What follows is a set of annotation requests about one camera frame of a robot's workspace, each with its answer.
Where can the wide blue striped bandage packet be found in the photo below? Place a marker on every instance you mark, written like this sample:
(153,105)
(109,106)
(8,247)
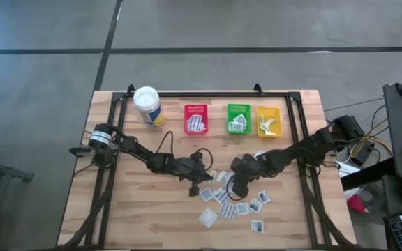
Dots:
(228,211)

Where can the white packet with blue label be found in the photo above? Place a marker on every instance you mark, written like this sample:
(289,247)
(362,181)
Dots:
(257,226)
(264,197)
(259,153)
(255,206)

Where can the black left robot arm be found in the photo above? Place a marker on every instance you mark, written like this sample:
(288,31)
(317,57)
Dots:
(141,151)

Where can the white packets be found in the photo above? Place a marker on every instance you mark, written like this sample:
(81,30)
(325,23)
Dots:
(202,127)

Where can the black frame side rail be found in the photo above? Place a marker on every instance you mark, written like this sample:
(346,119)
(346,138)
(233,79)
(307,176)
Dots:
(122,115)
(290,115)

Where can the red floor object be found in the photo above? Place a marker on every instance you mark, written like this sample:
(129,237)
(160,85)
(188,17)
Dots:
(356,205)

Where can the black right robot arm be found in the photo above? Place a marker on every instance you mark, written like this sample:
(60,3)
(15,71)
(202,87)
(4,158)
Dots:
(291,151)

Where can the black metal stand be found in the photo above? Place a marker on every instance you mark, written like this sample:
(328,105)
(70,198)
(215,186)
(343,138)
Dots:
(2,171)

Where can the black frame foot bracket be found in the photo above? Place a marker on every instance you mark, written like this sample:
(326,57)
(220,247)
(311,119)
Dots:
(130,89)
(258,89)

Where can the white paper sheet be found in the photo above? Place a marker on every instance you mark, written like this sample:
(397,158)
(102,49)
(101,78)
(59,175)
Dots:
(347,169)

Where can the green plastic basket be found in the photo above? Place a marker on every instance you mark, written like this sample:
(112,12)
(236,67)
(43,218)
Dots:
(230,111)

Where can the yellow plastic basket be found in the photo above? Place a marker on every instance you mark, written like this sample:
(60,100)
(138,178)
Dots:
(277,115)

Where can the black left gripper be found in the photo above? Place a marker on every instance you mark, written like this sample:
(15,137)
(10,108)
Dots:
(195,174)

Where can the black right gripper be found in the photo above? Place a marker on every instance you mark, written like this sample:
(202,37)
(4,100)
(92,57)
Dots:
(243,171)

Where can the white blue yellow wipes canister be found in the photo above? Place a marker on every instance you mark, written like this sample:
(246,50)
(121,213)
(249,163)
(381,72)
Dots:
(148,106)

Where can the white packet with grey print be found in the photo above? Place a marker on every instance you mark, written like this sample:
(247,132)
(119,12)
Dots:
(240,119)

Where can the large plain white gauze packet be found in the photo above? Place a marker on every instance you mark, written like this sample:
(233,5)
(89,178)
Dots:
(208,217)

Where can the red plastic basket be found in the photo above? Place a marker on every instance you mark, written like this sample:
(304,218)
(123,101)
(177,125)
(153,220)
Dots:
(187,111)

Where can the black desk leg bar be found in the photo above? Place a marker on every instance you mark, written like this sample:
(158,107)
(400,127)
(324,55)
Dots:
(368,174)

